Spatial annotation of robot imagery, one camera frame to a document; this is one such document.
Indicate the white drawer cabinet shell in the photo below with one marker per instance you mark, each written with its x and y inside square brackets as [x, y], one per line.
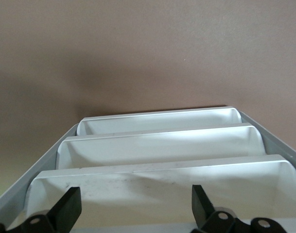
[14, 194]

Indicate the white scuffed cabinet drawer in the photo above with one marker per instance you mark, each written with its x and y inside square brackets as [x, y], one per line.
[138, 206]

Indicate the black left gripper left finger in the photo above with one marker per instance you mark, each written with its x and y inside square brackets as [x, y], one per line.
[67, 211]

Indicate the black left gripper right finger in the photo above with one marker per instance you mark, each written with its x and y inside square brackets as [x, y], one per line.
[203, 211]

